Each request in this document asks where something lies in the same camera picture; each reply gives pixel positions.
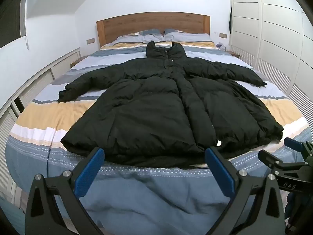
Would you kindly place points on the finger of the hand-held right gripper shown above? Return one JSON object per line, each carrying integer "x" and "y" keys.
{"x": 294, "y": 145}
{"x": 278, "y": 165}

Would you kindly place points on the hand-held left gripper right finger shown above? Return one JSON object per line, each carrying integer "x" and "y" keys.
{"x": 220, "y": 172}

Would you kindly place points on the black puffer jacket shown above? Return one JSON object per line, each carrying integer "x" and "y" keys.
{"x": 156, "y": 107}

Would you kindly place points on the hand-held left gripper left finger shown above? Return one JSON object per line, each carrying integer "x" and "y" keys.
{"x": 89, "y": 173}

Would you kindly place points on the wooden nightstand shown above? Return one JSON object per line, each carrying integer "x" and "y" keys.
{"x": 234, "y": 54}
{"x": 77, "y": 61}

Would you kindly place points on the grey blue pillow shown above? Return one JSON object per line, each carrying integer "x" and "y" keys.
{"x": 188, "y": 35}
{"x": 139, "y": 36}

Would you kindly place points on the white wardrobe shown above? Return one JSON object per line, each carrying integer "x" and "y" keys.
{"x": 273, "y": 29}

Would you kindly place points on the bed with striped duvet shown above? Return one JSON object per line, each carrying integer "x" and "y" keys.
{"x": 44, "y": 120}

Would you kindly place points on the wall switch plate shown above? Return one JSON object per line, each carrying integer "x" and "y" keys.
{"x": 90, "y": 41}
{"x": 222, "y": 35}

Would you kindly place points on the wooden headboard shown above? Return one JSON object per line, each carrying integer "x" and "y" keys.
{"x": 151, "y": 22}

